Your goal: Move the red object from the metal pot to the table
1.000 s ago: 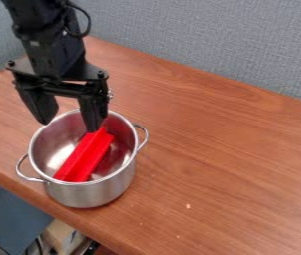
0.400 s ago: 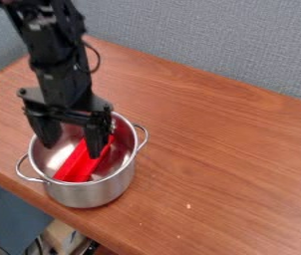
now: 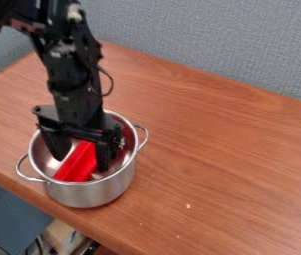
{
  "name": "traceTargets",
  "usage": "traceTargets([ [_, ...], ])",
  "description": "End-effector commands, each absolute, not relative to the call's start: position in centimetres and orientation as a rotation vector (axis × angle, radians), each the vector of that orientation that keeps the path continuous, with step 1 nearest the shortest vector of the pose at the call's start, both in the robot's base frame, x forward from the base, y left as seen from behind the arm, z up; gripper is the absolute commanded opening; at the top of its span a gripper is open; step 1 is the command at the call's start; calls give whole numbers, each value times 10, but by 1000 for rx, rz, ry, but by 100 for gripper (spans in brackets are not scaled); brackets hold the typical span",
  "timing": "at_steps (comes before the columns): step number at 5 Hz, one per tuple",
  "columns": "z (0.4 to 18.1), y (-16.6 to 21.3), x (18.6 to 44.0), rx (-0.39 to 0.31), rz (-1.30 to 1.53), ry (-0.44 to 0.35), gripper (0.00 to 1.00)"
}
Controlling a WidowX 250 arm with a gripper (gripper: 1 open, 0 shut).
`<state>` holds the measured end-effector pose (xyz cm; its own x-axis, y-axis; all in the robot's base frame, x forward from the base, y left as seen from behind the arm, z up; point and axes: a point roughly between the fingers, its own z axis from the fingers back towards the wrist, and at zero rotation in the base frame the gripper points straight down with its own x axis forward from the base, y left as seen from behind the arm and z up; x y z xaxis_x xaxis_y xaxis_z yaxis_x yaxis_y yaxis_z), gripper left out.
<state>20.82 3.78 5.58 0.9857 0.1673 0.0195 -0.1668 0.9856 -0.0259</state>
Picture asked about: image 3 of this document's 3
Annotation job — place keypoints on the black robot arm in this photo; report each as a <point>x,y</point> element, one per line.
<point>55,24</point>

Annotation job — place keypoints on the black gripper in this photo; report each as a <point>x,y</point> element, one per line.
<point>77,116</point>

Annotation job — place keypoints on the red rectangular block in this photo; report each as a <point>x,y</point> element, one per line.
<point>79,165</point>

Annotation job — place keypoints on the beige box under table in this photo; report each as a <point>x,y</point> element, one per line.
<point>65,238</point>

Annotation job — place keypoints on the stainless steel pot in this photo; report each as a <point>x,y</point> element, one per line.
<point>38,166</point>

